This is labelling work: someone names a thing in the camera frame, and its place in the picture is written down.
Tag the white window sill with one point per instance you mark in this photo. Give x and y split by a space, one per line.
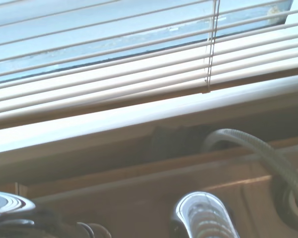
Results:
129 124

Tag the white window blinds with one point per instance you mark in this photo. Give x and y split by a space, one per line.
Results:
114 74

